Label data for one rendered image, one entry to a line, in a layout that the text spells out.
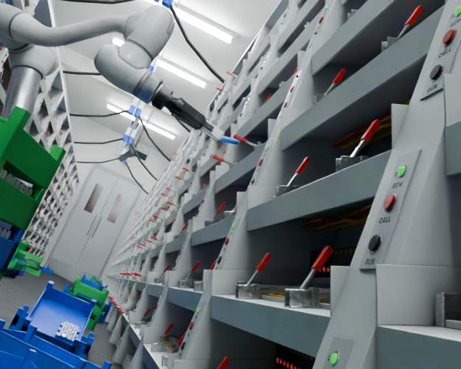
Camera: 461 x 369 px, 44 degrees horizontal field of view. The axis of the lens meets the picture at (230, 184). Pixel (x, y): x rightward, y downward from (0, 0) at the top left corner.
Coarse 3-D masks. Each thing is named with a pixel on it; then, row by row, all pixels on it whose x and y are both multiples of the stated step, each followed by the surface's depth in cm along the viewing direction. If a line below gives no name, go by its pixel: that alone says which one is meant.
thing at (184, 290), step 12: (180, 276) 184; (192, 276) 185; (204, 276) 125; (168, 288) 182; (180, 288) 160; (192, 288) 165; (204, 288) 125; (168, 300) 180; (180, 300) 156; (192, 300) 136
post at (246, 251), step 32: (352, 0) 133; (320, 32) 132; (288, 160) 123; (320, 160) 125; (288, 224) 121; (256, 256) 119; (288, 256) 120; (192, 320) 122; (192, 352) 113; (224, 352) 114; (256, 352) 116
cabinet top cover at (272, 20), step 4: (280, 0) 259; (284, 0) 255; (288, 0) 253; (280, 4) 259; (284, 4) 258; (288, 4) 257; (276, 8) 263; (280, 8) 262; (284, 8) 261; (272, 12) 269; (276, 12) 267; (280, 12) 265; (272, 16) 271; (276, 16) 270; (280, 16) 268; (268, 20) 276; (272, 20) 275; (276, 20) 273; (268, 24) 279; (272, 24) 278
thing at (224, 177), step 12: (276, 120) 134; (264, 144) 136; (252, 156) 146; (216, 168) 192; (228, 168) 193; (240, 168) 158; (252, 168) 145; (216, 180) 190; (228, 180) 171; (240, 180) 183; (216, 192) 188
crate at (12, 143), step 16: (16, 112) 86; (0, 128) 86; (16, 128) 86; (0, 144) 85; (16, 144) 87; (32, 144) 92; (16, 160) 89; (32, 160) 94; (48, 160) 100; (16, 176) 103; (32, 176) 96; (48, 176) 102
